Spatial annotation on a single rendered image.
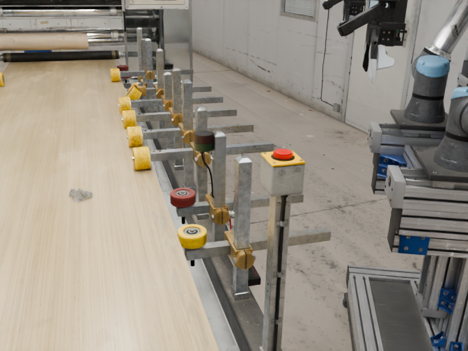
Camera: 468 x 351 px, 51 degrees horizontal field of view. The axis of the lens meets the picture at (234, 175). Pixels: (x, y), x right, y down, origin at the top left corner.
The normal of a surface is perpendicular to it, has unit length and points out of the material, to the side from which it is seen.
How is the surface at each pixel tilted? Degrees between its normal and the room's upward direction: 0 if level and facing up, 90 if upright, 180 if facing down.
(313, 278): 0
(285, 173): 90
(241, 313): 0
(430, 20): 90
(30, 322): 0
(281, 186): 90
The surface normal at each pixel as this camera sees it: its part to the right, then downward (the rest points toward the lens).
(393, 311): 0.02, -0.92
